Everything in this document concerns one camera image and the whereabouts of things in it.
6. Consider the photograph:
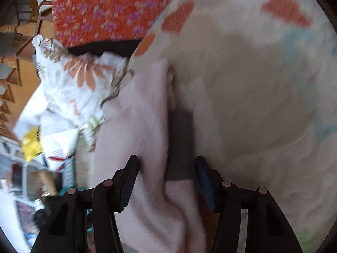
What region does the pink embroidered sweater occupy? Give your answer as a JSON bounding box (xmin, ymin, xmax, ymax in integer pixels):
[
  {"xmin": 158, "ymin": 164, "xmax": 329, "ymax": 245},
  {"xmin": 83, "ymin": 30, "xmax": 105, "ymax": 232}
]
[{"xmin": 87, "ymin": 58, "xmax": 219, "ymax": 253}]

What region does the wooden chair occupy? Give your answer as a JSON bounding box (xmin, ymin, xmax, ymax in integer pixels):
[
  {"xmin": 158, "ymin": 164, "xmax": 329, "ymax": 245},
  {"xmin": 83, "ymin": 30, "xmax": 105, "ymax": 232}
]
[{"xmin": 0, "ymin": 0, "xmax": 57, "ymax": 143}]

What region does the white printed paper bag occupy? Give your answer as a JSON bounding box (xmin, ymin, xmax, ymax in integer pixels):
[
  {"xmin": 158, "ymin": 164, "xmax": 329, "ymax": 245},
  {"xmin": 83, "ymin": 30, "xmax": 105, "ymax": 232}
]
[{"xmin": 13, "ymin": 84, "xmax": 79, "ymax": 172}]

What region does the yellow plastic bag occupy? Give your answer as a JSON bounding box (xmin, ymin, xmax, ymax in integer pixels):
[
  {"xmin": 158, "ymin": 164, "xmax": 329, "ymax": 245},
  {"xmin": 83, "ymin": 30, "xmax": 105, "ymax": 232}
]
[{"xmin": 21, "ymin": 126, "xmax": 44, "ymax": 163}]

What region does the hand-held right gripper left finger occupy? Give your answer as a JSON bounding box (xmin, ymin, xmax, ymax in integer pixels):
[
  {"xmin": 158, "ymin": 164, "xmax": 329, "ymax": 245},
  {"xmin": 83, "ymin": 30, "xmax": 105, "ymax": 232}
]
[{"xmin": 30, "ymin": 155, "xmax": 140, "ymax": 253}]

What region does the white floral pillow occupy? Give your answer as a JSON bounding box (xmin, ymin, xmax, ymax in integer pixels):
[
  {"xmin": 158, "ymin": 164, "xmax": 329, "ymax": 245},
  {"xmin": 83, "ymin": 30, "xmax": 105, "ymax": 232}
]
[{"xmin": 32, "ymin": 34, "xmax": 135, "ymax": 146}]

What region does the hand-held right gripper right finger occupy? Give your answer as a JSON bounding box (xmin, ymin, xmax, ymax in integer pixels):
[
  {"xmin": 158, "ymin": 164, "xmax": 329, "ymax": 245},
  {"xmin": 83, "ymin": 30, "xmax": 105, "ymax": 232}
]
[{"xmin": 194, "ymin": 155, "xmax": 303, "ymax": 253}]

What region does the orange floral cloth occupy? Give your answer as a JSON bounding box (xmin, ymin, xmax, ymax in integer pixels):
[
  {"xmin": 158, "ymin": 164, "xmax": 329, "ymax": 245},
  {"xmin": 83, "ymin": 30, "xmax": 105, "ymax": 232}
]
[{"xmin": 51, "ymin": 0, "xmax": 196, "ymax": 48}]

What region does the light blue patterned box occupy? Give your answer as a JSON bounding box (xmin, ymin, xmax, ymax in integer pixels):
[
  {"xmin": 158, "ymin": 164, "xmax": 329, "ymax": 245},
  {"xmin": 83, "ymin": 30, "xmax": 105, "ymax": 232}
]
[{"xmin": 62, "ymin": 158, "xmax": 77, "ymax": 188}]

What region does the quilted patchwork bedspread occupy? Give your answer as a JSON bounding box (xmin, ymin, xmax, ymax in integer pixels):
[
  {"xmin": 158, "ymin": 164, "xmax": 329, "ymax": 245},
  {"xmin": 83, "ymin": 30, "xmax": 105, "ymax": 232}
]
[{"xmin": 76, "ymin": 0, "xmax": 333, "ymax": 253}]

